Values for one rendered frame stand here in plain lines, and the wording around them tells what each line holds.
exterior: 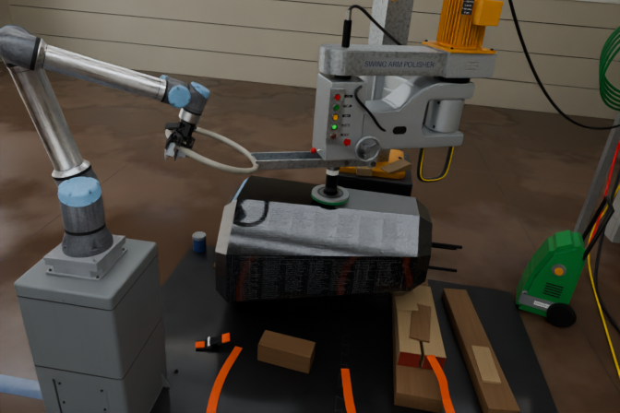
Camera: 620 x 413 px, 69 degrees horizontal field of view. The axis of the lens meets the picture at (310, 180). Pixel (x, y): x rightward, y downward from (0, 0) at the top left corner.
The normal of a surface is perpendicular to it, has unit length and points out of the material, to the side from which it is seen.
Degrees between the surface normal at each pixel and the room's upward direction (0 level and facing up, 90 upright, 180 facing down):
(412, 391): 0
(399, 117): 90
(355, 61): 90
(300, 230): 45
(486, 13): 90
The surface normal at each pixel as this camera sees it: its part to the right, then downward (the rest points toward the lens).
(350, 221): 0.00, -0.35
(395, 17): 0.36, 0.42
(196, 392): 0.07, -0.90
